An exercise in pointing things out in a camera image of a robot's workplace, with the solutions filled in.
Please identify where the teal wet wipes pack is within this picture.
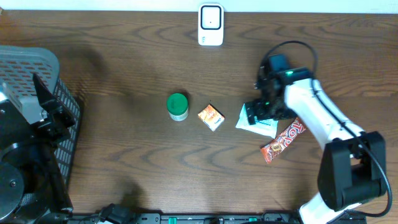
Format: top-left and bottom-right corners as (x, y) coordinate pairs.
(235, 105), (278, 139)

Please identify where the red chocolate bar wrapper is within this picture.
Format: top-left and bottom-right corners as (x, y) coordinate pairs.
(261, 118), (306, 164)

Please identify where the orange small box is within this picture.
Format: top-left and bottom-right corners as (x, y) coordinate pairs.
(198, 105), (224, 131)

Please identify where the green lid jar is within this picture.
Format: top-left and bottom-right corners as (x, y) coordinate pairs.
(167, 93), (189, 121)

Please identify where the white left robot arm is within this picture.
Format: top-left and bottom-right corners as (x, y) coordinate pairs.
(1, 74), (75, 223)

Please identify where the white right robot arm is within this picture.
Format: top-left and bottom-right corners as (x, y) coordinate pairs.
(245, 54), (391, 223)

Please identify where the white barcode scanner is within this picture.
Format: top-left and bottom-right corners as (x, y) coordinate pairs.
(198, 3), (224, 46)

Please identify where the grey plastic basket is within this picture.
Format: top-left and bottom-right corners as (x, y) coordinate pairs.
(1, 45), (82, 184)

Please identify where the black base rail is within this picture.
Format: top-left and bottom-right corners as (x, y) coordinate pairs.
(67, 203), (368, 224)

